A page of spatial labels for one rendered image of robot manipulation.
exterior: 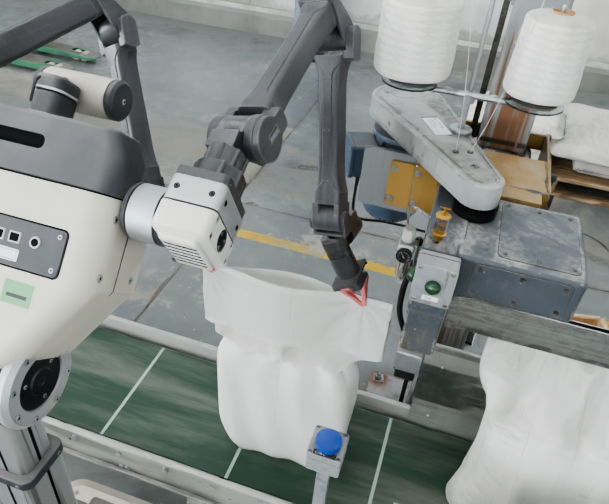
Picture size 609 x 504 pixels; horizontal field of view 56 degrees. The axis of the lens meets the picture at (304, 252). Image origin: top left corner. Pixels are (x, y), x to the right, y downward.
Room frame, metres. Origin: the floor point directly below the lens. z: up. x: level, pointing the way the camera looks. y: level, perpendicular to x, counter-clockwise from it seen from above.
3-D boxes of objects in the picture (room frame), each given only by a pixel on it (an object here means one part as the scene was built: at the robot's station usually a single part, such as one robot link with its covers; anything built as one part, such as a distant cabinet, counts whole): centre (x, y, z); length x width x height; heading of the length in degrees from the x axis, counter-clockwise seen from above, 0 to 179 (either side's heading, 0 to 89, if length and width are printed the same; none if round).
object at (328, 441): (0.77, -0.09, 0.84); 0.06 x 0.06 x 0.02
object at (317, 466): (0.77, -0.09, 0.81); 0.08 x 0.08 x 0.06; 75
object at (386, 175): (1.27, -0.27, 1.23); 0.28 x 0.07 x 0.16; 75
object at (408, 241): (1.09, -0.24, 1.14); 0.05 x 0.04 x 0.16; 165
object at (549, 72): (1.16, -0.45, 1.61); 0.15 x 0.14 x 0.17; 75
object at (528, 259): (0.94, -0.39, 1.21); 0.30 x 0.25 x 0.30; 75
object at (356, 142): (1.35, -0.12, 1.25); 0.10 x 0.08 x 0.12; 10
